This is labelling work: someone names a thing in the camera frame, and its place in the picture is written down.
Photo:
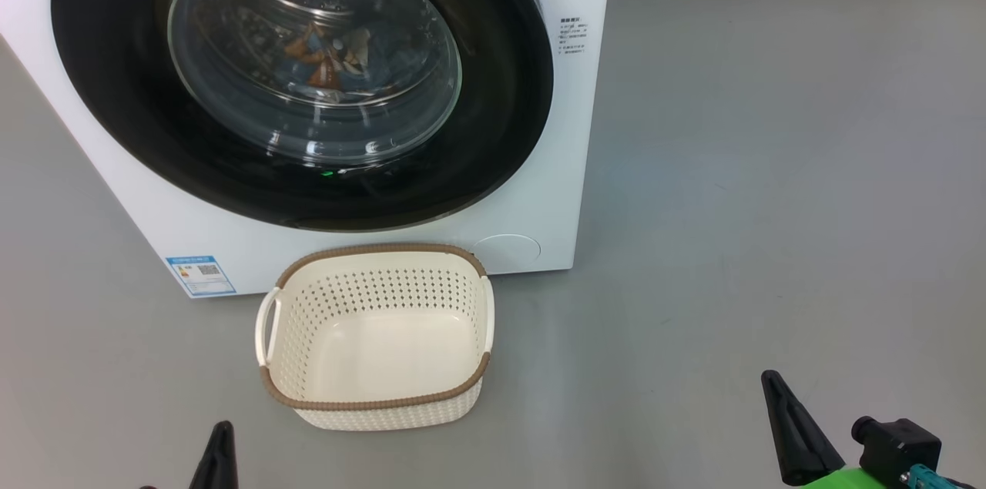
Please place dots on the cream perforated laundry basket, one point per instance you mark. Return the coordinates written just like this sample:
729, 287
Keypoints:
377, 335

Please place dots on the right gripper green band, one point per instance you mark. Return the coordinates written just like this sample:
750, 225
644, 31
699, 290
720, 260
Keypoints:
901, 447

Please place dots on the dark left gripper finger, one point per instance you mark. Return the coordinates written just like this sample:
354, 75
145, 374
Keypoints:
219, 466

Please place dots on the blue bear-print garment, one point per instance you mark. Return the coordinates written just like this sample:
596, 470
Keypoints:
370, 77

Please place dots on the black round glass machine door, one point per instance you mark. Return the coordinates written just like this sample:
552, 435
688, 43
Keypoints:
115, 50

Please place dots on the blue energy label sticker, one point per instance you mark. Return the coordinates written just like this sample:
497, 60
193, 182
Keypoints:
200, 276

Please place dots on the small printed text label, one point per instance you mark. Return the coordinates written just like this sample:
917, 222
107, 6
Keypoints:
574, 36

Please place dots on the blue and cream printed garment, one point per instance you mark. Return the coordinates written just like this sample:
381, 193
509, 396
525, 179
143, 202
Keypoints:
323, 58

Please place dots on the round white filter cover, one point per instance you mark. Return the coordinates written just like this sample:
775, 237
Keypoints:
507, 253

